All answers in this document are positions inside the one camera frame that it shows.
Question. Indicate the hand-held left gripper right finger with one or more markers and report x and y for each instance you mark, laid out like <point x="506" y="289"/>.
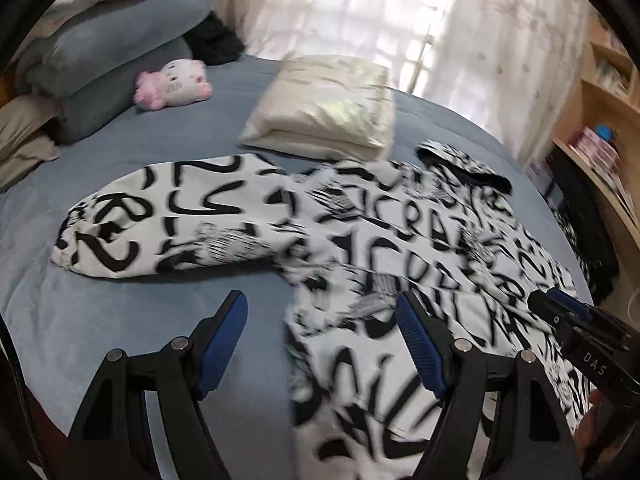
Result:
<point x="422" y="345"/>

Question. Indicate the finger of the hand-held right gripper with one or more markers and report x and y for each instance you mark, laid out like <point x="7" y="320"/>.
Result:
<point x="545" y="310"/>
<point x="570" y="302"/>

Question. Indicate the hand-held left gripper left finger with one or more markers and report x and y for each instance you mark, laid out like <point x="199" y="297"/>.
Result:
<point x="225" y="345"/>

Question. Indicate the black and white printed jacket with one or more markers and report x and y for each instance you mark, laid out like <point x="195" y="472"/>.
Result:
<point x="400" y="240"/>

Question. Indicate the black clothing by shelf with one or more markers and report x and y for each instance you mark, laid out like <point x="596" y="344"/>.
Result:
<point x="575" y="195"/>

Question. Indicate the pink storage boxes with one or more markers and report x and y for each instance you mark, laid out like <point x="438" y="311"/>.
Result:
<point x="595" y="150"/>

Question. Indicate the wooden shelf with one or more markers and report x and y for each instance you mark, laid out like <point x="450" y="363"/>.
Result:
<point x="595" y="100"/>

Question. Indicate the folded cream puffer jacket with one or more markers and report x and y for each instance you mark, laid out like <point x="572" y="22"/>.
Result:
<point x="320" y="105"/>

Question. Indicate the pink and white plush toy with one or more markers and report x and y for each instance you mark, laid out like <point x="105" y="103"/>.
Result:
<point x="175" y="82"/>

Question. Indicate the beige cloth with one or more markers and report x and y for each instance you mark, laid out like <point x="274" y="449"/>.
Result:
<point x="25" y="135"/>

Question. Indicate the white floral curtain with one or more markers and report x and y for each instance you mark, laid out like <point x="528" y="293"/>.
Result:
<point x="450" y="25"/>

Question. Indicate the black cloth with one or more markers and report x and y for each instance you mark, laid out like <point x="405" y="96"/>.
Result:
<point x="215" y="42"/>

